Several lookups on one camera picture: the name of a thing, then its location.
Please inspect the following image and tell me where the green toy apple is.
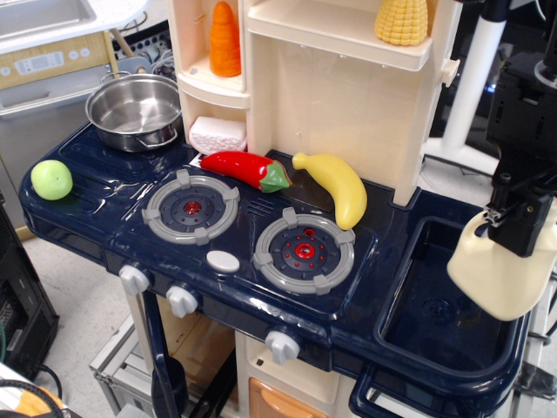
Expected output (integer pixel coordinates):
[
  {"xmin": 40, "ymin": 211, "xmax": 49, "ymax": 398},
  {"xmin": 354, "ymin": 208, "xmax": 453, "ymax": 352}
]
[{"xmin": 30, "ymin": 159, "xmax": 73, "ymax": 201}]

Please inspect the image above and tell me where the red toy chili pepper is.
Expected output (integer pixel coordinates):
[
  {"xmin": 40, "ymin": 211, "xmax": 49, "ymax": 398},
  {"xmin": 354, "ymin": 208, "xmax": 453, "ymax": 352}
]
[{"xmin": 200, "ymin": 151, "xmax": 292, "ymax": 193}]

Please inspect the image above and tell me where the navy toy sink basin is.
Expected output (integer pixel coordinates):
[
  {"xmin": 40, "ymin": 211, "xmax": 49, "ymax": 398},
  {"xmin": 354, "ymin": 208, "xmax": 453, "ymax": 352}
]
[{"xmin": 377, "ymin": 217, "xmax": 523, "ymax": 378}]

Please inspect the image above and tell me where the grey stove burner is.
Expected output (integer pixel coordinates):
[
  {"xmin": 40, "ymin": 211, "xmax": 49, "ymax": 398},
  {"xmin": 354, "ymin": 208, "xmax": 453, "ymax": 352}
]
[
  {"xmin": 142, "ymin": 169, "xmax": 240, "ymax": 246},
  {"xmin": 252, "ymin": 207, "xmax": 355, "ymax": 295}
]

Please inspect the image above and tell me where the white pole stand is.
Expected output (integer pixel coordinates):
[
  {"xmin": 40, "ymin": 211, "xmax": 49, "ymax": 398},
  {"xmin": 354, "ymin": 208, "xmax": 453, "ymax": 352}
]
[{"xmin": 425, "ymin": 1, "xmax": 511, "ymax": 175}]

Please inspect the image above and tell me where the orange toy drawer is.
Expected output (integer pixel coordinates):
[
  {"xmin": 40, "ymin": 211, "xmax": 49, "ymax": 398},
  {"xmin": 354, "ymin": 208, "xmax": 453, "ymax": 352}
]
[{"xmin": 249, "ymin": 378, "xmax": 327, "ymax": 418}]

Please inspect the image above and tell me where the middle grey stove knob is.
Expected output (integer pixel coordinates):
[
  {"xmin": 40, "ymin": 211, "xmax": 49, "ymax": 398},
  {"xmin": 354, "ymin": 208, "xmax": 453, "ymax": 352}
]
[{"xmin": 166, "ymin": 286, "xmax": 198, "ymax": 318}]

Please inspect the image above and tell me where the right grey stove burner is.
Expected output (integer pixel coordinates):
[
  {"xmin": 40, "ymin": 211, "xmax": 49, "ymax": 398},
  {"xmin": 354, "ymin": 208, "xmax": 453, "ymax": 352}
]
[{"xmin": 252, "ymin": 207, "xmax": 355, "ymax": 295}]

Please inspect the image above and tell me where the black computer case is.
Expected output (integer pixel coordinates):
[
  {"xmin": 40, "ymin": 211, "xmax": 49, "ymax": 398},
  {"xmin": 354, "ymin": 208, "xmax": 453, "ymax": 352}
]
[{"xmin": 1, "ymin": 210, "xmax": 59, "ymax": 380}]

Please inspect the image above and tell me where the grey stove knob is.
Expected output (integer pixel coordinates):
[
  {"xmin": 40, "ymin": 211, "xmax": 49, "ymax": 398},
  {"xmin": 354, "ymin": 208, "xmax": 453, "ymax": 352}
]
[
  {"xmin": 265, "ymin": 331, "xmax": 300, "ymax": 365},
  {"xmin": 166, "ymin": 286, "xmax": 198, "ymax": 318},
  {"xmin": 118, "ymin": 265, "xmax": 151, "ymax": 296}
]

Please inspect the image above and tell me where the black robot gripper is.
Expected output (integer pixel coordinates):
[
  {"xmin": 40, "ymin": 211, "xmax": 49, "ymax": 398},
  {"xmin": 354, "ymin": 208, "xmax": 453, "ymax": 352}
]
[{"xmin": 486, "ymin": 52, "xmax": 556, "ymax": 258}]

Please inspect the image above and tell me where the yellow toy corn cob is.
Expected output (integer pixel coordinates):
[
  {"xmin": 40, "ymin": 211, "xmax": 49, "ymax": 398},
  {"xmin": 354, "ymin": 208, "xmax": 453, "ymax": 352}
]
[{"xmin": 374, "ymin": 0, "xmax": 428, "ymax": 46}]

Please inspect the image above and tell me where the stainless steel pot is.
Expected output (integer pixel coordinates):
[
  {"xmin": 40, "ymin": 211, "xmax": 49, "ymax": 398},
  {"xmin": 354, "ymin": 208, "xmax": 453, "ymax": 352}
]
[{"xmin": 85, "ymin": 71, "xmax": 183, "ymax": 152}]

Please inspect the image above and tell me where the aluminium frame cart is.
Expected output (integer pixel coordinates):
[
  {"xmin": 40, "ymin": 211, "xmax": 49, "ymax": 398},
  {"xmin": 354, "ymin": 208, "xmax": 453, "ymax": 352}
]
[{"xmin": 90, "ymin": 315, "xmax": 154, "ymax": 417}]

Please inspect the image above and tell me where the right grey stove knob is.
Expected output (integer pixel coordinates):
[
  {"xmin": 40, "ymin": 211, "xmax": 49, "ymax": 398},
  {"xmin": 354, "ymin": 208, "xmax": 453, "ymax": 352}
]
[{"xmin": 265, "ymin": 331, "xmax": 300, "ymax": 365}]

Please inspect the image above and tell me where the left grey stove burner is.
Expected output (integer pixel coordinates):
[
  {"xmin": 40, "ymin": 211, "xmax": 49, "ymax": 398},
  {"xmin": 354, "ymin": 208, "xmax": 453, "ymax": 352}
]
[{"xmin": 142, "ymin": 169, "xmax": 240, "ymax": 246}]

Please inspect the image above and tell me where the navy toy kitchen counter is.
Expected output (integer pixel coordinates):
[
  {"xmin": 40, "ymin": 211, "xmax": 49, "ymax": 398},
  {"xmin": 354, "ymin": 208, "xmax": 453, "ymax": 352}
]
[{"xmin": 19, "ymin": 125, "xmax": 528, "ymax": 417}]

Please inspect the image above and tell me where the grey oval button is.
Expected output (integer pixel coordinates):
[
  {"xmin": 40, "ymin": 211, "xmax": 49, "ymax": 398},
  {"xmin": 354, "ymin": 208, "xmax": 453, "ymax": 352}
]
[{"xmin": 205, "ymin": 250, "xmax": 240, "ymax": 273}]

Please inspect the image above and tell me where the yellow toy banana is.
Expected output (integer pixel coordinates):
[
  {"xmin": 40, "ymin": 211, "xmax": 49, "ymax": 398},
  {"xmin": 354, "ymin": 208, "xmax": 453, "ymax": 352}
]
[{"xmin": 292, "ymin": 152, "xmax": 367, "ymax": 230}]

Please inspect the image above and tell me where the orange toy carrot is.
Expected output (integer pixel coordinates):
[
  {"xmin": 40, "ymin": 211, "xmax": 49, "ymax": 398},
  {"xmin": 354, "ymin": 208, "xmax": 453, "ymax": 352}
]
[{"xmin": 209, "ymin": 1, "xmax": 241, "ymax": 78}]

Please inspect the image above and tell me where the cream toy detergent bottle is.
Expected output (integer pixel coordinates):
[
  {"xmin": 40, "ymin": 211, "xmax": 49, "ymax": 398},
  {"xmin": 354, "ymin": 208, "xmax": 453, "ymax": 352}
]
[{"xmin": 447, "ymin": 202, "xmax": 556, "ymax": 321}]

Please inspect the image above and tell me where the left grey stove knob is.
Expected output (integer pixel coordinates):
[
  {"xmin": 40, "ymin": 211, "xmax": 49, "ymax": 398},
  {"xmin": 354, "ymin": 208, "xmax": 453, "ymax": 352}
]
[{"xmin": 118, "ymin": 265, "xmax": 151, "ymax": 296}]

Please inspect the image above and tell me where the cream toy kitchen shelf unit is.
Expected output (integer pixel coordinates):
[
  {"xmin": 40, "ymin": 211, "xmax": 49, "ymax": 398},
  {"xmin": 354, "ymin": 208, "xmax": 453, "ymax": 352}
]
[{"xmin": 167, "ymin": 1, "xmax": 462, "ymax": 206}]

